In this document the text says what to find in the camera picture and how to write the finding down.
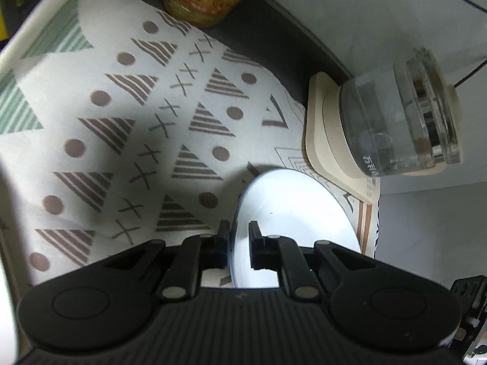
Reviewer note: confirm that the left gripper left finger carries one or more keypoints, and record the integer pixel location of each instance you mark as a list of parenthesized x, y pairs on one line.
[(188, 261)]

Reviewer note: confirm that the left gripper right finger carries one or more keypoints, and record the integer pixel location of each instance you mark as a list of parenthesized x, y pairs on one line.
[(282, 255)]

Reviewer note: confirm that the white blue-rimmed plate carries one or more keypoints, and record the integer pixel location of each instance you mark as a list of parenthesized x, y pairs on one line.
[(288, 203)]

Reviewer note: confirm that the cream kettle base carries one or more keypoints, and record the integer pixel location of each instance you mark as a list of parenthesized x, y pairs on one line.
[(326, 146)]

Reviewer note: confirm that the patterned table mat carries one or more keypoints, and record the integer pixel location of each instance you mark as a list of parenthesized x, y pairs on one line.
[(120, 124)]

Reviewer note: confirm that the glass electric kettle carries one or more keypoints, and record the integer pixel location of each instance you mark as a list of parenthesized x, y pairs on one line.
[(402, 119)]

